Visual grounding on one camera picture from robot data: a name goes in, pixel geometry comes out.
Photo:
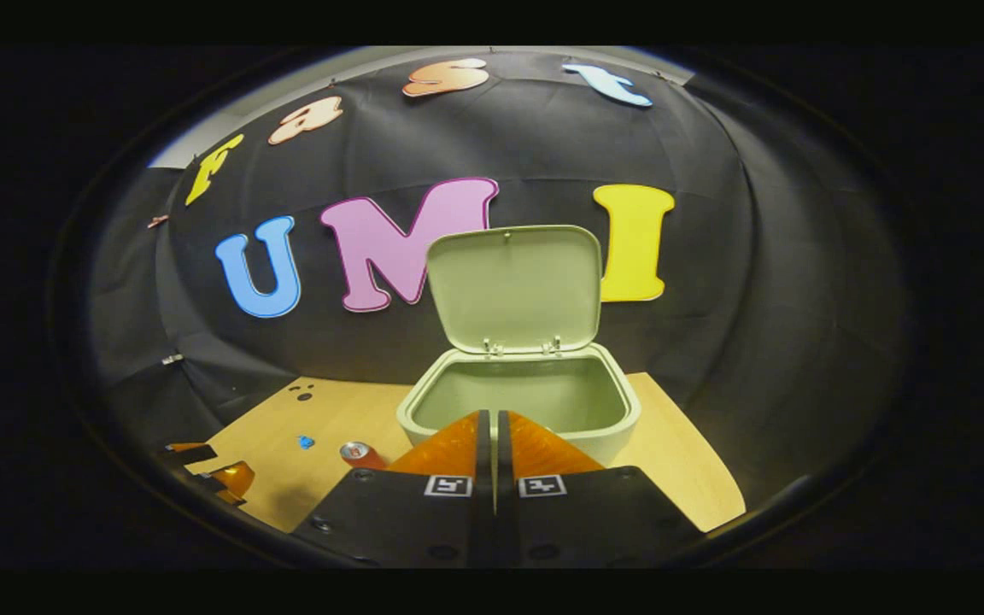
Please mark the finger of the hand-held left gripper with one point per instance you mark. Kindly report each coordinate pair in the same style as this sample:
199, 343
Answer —
191, 453
236, 483

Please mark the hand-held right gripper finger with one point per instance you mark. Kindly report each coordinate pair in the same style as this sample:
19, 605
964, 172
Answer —
505, 512
483, 512

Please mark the blue paper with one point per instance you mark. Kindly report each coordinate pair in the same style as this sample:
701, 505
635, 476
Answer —
306, 442

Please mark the orange pop can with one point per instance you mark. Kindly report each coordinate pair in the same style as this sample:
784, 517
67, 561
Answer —
361, 455

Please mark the pale green desktop garbage bin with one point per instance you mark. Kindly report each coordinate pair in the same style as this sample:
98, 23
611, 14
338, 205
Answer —
518, 290

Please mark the wooden desktop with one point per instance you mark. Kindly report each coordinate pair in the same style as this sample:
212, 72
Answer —
321, 487

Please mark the white clip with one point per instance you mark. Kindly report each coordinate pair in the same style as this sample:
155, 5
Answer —
172, 359

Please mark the copper clip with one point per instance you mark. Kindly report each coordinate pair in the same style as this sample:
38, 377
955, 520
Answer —
157, 221

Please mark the black backdrop cloth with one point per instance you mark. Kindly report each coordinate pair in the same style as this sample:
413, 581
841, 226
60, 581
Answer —
714, 342

